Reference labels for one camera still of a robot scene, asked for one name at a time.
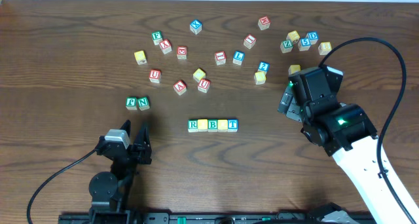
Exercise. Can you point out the red A block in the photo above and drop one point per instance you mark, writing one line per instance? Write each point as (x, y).
(180, 87)

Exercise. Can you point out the green J block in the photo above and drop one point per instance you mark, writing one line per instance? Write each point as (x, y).
(131, 103)

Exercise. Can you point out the blue D block upper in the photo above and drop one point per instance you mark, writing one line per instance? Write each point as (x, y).
(313, 37)

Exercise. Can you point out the green B block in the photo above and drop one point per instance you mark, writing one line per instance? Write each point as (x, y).
(212, 125)

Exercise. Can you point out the yellow 8 block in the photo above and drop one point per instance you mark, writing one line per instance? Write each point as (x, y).
(324, 48)

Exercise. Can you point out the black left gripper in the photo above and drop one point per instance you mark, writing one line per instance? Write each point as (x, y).
(131, 151)

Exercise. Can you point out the red U block left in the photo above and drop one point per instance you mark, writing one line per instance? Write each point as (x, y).
(155, 76)

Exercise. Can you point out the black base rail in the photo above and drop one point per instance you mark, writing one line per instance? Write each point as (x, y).
(165, 218)

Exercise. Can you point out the red I block upper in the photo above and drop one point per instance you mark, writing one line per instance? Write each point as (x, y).
(249, 41)

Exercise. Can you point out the red i block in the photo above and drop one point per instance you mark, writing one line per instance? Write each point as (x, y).
(249, 41)
(220, 58)

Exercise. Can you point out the green F block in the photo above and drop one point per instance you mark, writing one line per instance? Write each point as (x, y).
(157, 37)

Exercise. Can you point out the blue 2 block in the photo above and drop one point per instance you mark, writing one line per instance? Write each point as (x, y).
(263, 67)

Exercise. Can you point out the green N block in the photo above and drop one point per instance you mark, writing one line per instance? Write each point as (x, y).
(143, 103)

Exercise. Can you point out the red u block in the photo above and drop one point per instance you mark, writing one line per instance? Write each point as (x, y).
(155, 76)
(204, 85)

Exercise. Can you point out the blue 5 block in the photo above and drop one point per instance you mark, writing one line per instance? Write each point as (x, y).
(304, 44)

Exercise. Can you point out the red E block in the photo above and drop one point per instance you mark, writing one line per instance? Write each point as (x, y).
(182, 52)

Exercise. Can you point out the green Z block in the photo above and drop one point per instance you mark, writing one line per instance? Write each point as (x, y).
(286, 46)

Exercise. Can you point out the yellow S block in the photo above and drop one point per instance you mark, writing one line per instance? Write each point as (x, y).
(260, 77)

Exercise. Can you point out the yellow monkey block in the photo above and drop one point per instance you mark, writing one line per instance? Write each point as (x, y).
(293, 36)

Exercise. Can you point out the blue L block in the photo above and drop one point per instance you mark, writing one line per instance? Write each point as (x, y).
(238, 57)

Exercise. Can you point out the red U block right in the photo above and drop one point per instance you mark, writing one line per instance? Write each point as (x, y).
(204, 85)

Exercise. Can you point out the red H block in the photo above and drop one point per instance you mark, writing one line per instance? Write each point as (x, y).
(264, 23)

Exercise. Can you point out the yellow o block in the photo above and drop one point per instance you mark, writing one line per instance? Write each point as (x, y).
(198, 75)
(202, 125)

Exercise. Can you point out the green R block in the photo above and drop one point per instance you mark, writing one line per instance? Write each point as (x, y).
(192, 126)

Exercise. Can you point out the yellow K block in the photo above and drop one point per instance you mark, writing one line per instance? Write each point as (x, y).
(293, 69)

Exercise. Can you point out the red X block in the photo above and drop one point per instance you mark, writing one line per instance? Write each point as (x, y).
(165, 46)

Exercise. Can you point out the blue X block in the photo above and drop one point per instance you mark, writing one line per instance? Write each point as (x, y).
(196, 26)

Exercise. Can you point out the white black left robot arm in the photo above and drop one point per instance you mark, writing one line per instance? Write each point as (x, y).
(110, 190)

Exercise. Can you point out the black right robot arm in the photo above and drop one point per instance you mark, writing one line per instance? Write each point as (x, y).
(349, 137)

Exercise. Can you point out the red I block lower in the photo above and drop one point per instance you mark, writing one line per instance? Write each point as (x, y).
(220, 58)

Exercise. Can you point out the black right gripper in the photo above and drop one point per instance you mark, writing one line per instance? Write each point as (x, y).
(287, 101)

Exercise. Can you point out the blue T block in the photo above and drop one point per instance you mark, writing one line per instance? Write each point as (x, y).
(232, 125)

